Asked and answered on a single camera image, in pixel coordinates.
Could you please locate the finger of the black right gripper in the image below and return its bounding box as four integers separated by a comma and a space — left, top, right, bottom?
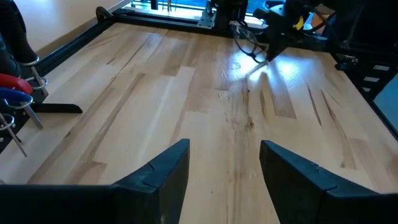
266, 32, 278, 62
275, 33, 289, 55

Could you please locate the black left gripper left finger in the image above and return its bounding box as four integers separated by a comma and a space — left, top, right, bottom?
0, 138, 191, 224

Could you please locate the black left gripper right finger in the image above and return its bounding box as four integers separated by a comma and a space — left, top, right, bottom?
259, 139, 398, 224

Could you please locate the black perforated pegboard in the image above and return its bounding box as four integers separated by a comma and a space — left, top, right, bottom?
0, 67, 47, 155

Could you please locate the black screwdriver blue-slotted handle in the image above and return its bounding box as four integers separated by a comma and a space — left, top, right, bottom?
0, 0, 50, 97

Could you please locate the orange object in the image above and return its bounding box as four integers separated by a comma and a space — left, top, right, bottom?
312, 3, 336, 32

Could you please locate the black pegboard foot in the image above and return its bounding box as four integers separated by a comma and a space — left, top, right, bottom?
30, 102, 83, 114

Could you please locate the light wooden desk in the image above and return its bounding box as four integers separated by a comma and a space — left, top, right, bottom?
14, 0, 133, 58

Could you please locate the silver arm base bracket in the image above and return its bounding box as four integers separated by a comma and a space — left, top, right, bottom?
197, 8, 218, 29

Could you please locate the black aluminium table frame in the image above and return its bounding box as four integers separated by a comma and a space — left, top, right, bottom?
35, 0, 398, 139

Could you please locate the brown corner bracket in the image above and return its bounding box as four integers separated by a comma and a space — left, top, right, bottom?
95, 6, 115, 23

